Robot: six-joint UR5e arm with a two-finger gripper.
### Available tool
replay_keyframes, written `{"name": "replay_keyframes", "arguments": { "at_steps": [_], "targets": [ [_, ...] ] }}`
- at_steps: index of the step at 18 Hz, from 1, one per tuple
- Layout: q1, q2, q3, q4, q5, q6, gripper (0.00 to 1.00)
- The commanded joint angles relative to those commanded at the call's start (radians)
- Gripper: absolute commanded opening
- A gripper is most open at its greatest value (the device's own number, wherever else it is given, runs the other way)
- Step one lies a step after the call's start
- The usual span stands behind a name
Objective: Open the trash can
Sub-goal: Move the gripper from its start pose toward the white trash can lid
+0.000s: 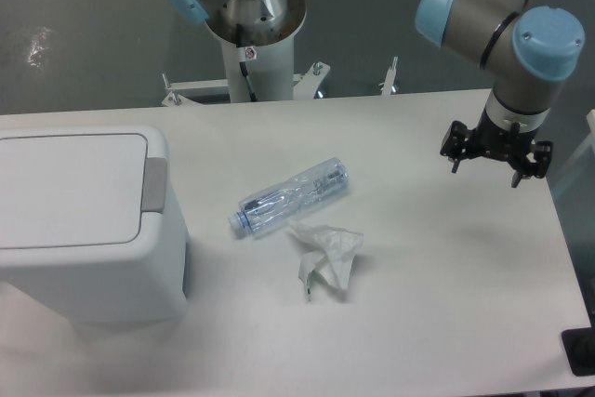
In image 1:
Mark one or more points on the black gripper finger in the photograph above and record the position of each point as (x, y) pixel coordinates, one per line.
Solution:
(531, 162)
(455, 143)

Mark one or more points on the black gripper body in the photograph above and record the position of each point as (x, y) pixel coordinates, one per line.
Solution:
(491, 141)

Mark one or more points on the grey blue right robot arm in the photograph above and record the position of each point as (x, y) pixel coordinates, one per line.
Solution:
(530, 51)

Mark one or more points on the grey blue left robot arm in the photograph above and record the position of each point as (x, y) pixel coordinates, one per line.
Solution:
(520, 45)

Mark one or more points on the white plastic trash can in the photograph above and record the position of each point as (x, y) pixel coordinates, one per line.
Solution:
(141, 280)

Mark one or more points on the white trash can lid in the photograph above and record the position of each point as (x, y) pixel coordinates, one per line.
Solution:
(71, 190)

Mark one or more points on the crumpled white plastic wrapper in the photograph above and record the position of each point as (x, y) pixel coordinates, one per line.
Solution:
(331, 254)

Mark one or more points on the black device at table edge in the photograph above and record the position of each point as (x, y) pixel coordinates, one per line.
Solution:
(579, 348)

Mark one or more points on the clear crushed plastic bottle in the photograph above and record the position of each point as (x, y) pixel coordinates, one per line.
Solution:
(268, 209)

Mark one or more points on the grey lid push button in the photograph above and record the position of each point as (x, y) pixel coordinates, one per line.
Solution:
(154, 185)

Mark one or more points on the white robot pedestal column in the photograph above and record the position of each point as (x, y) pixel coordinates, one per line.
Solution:
(257, 44)

